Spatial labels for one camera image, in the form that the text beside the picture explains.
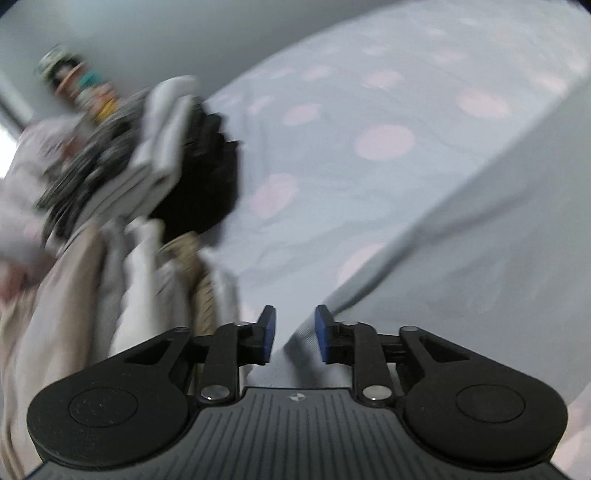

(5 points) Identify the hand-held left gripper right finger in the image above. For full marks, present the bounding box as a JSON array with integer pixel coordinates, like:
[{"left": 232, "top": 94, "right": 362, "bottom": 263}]
[{"left": 315, "top": 305, "right": 467, "bottom": 407}]

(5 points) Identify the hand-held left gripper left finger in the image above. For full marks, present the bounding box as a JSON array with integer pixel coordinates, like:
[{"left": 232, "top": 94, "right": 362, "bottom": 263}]
[{"left": 124, "top": 305, "right": 278, "bottom": 407}]

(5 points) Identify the light grey garment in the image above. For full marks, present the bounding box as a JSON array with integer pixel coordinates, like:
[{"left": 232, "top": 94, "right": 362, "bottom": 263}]
[{"left": 274, "top": 78, "right": 591, "bottom": 416}]

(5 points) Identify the olive striped garment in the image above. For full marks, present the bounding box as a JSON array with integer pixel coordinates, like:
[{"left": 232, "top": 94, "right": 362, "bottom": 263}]
[{"left": 159, "top": 231, "right": 218, "bottom": 337}]

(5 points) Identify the large white garment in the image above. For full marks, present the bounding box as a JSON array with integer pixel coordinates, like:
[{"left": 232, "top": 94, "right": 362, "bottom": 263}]
[{"left": 111, "top": 219, "right": 241, "bottom": 363}]

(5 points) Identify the black garment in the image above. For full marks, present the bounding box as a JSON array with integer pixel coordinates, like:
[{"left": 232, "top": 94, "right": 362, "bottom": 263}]
[{"left": 152, "top": 104, "right": 241, "bottom": 236}]

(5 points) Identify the small white garment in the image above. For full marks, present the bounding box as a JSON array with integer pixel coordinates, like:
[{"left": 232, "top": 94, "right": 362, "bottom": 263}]
[{"left": 92, "top": 76, "right": 199, "bottom": 217}]

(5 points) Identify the beige garment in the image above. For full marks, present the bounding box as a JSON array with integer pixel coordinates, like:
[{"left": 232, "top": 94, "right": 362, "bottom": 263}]
[{"left": 0, "top": 222, "right": 112, "bottom": 480}]

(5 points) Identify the dark marled garment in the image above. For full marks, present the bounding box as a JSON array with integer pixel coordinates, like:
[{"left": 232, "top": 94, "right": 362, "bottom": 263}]
[{"left": 37, "top": 92, "right": 148, "bottom": 245}]

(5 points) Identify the pale lilac garment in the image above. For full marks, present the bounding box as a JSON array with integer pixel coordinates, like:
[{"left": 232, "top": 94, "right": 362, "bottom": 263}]
[{"left": 0, "top": 115, "right": 88, "bottom": 296}]

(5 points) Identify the pastel plush doll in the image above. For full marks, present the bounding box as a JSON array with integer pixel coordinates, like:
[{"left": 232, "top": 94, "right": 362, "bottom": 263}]
[{"left": 65, "top": 69, "right": 118, "bottom": 123}]

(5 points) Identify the panda plush toy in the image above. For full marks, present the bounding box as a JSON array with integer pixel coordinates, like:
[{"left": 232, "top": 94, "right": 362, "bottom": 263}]
[{"left": 37, "top": 44, "right": 86, "bottom": 93}]

